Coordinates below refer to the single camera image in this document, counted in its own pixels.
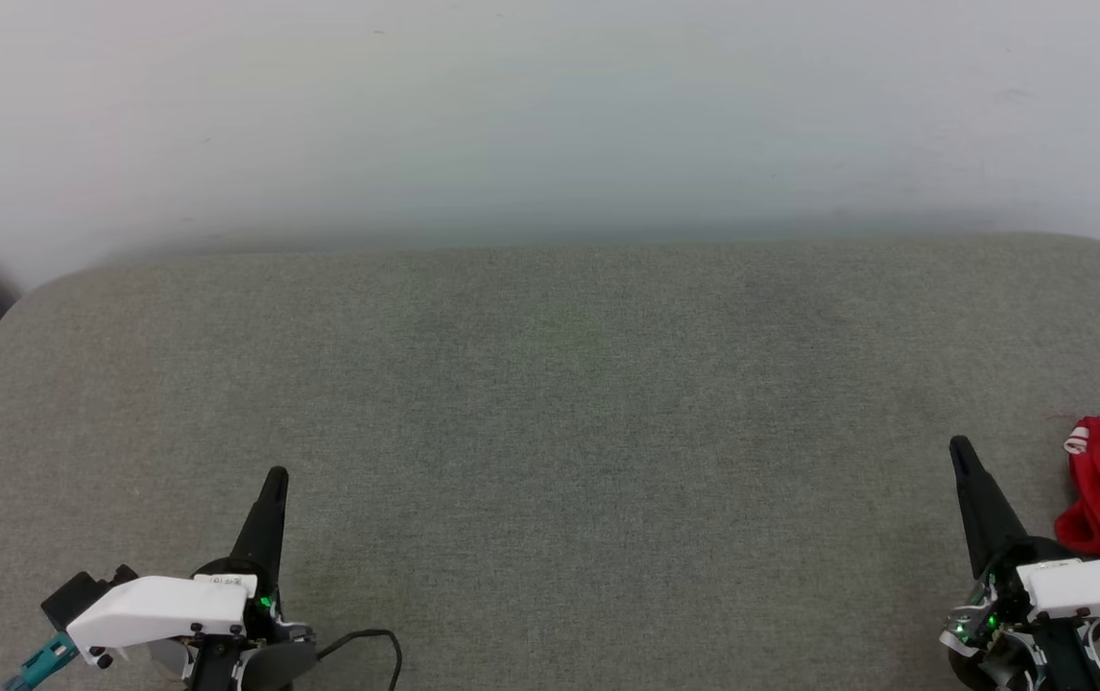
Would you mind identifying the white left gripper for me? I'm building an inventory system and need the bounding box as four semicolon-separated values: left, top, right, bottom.
65;467;290;668

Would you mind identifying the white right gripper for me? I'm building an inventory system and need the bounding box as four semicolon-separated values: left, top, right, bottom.
948;437;1100;623

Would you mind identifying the grey fabric sofa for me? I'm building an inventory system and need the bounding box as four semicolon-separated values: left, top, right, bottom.
0;233;1100;691

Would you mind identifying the black cable with teal plug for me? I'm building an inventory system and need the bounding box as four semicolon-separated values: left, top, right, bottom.
3;629;404;691

